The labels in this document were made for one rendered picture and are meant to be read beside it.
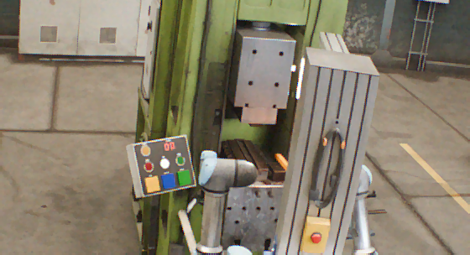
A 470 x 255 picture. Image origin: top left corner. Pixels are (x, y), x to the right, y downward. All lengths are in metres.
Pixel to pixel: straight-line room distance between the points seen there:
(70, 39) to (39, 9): 0.58
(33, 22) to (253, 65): 5.58
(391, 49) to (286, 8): 7.04
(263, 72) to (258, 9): 0.36
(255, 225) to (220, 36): 1.13
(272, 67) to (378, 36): 6.98
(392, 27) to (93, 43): 4.62
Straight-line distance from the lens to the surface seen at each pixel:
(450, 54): 11.36
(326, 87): 2.33
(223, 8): 3.74
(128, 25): 8.98
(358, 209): 3.12
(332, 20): 3.95
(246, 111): 3.80
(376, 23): 10.57
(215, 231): 2.94
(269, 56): 3.73
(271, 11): 3.81
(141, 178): 3.58
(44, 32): 8.97
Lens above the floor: 2.63
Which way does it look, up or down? 23 degrees down
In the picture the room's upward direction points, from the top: 7 degrees clockwise
